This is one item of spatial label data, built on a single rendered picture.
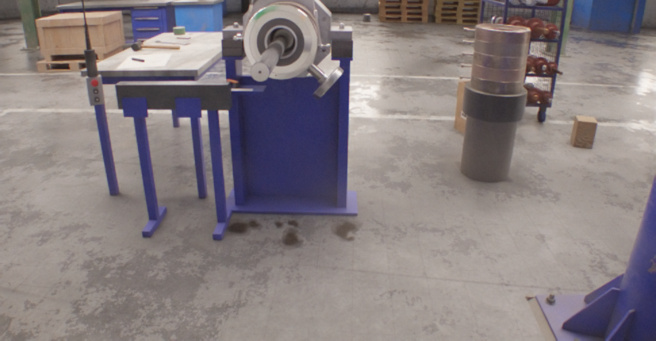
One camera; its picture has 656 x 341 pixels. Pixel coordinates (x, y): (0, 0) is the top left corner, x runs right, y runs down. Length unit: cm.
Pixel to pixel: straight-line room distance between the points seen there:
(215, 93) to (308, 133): 70
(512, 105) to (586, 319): 162
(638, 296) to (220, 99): 209
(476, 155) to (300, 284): 171
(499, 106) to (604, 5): 1104
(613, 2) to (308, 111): 1211
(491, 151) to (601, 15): 1099
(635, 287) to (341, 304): 124
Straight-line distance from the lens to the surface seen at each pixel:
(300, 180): 310
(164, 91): 264
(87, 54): 221
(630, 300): 215
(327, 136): 298
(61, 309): 254
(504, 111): 339
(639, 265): 208
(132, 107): 273
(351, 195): 318
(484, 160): 354
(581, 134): 460
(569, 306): 248
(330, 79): 237
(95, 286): 262
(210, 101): 258
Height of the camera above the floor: 149
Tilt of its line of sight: 23 degrees down
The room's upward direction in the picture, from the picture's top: 1 degrees clockwise
